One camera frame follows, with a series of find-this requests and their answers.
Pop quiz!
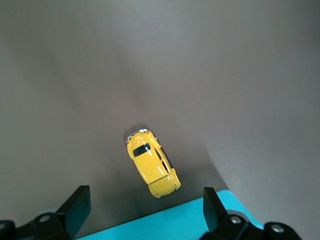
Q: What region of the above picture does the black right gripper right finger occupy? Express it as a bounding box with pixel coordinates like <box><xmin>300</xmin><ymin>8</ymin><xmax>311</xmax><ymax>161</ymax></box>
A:
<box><xmin>199</xmin><ymin>186</ymin><xmax>301</xmax><ymax>240</ymax></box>

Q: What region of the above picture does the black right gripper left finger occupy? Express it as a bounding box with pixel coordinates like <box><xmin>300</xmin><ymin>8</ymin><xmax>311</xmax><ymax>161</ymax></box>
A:
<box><xmin>0</xmin><ymin>184</ymin><xmax>92</xmax><ymax>240</ymax></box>

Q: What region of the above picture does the yellow beetle toy car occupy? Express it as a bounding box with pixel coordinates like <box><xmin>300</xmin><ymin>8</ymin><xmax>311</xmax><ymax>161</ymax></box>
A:
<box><xmin>124</xmin><ymin>128</ymin><xmax>182</xmax><ymax>199</ymax></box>

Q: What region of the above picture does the teal plastic bin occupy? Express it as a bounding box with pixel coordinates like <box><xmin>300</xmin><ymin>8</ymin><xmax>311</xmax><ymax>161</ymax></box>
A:
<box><xmin>74</xmin><ymin>189</ymin><xmax>266</xmax><ymax>240</ymax></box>

